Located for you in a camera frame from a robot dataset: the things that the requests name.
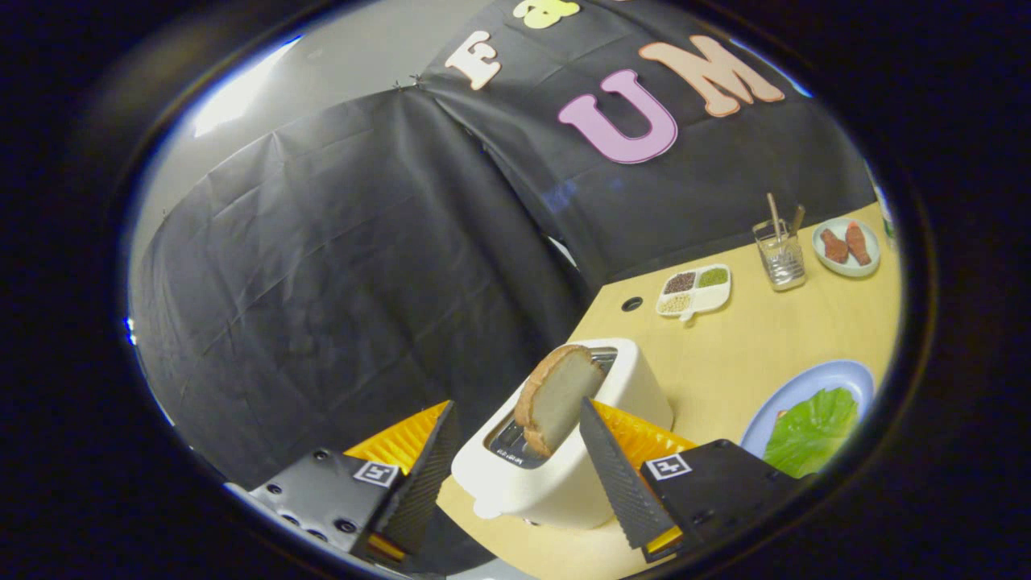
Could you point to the wooden chopstick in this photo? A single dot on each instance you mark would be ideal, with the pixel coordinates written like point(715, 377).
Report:
point(773, 213)
point(797, 219)

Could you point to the clear water bottle green cap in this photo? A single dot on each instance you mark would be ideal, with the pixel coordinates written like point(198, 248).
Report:
point(888, 221)

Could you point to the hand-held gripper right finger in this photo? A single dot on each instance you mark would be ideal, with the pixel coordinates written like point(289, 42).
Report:
point(620, 475)

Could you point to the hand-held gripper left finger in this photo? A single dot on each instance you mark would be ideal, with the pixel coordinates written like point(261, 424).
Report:
point(419, 483)

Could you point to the reddish meat slice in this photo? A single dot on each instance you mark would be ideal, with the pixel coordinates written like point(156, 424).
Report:
point(859, 243)

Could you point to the blue round plate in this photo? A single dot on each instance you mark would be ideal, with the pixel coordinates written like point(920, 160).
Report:
point(813, 374)

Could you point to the black backdrop cloth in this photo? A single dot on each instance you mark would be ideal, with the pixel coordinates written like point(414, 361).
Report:
point(322, 282)

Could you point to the white divided seasoning tray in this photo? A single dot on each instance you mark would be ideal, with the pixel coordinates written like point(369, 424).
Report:
point(713, 298)

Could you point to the plain bread slice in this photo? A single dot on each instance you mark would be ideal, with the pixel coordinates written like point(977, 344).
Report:
point(560, 395)

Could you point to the dark brown meat slice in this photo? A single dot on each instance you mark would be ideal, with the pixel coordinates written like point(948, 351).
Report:
point(834, 246)

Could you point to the green lettuce leaf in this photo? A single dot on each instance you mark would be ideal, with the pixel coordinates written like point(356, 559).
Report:
point(809, 431)

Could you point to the white toaster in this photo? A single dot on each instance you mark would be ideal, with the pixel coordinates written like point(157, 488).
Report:
point(556, 491)

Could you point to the pale green plate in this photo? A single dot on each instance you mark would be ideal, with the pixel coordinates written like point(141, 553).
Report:
point(846, 270)

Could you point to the black table grommet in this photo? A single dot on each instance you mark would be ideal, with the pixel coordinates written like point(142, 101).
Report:
point(632, 304)

